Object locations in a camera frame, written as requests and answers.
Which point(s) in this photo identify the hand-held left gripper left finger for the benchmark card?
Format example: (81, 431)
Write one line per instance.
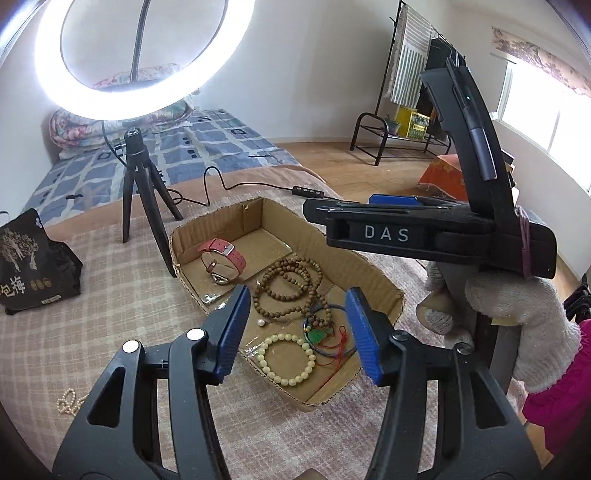
(233, 332)

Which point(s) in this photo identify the black tripod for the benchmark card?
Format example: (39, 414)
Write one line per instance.
(138, 170)

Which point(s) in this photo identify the black clothes rack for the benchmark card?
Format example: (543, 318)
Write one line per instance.
(367, 122)

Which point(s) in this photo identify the person's right hand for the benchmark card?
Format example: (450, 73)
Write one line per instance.
(521, 300)

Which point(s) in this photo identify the window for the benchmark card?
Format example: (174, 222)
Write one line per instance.
(531, 115)

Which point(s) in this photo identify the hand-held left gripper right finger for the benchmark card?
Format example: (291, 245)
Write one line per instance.
(364, 341)

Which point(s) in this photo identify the striped towel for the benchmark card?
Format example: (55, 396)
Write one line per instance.
(411, 60)

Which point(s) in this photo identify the cardboard box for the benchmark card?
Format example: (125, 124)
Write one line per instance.
(281, 221)

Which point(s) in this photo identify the person's right forearm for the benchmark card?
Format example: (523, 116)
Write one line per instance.
(563, 406)

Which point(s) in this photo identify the small pearl strand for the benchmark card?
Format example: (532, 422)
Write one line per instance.
(69, 396)

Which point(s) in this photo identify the orange red box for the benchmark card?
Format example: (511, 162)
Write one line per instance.
(443, 177)

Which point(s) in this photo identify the small potted plant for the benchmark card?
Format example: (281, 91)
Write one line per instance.
(391, 125)

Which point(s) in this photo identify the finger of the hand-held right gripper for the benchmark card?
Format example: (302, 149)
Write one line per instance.
(351, 213)
(392, 200)

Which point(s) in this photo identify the black snack bag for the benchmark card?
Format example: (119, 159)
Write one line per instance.
(32, 267)

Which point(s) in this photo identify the floral pillow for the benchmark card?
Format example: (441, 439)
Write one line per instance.
(152, 74)
(74, 129)

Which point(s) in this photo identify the yellow box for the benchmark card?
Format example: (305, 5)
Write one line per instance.
(413, 122)

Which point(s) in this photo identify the blue patterned bed sheet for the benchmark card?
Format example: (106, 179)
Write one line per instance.
(207, 138)

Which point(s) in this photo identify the floral curtain valance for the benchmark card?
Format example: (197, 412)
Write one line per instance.
(540, 55)

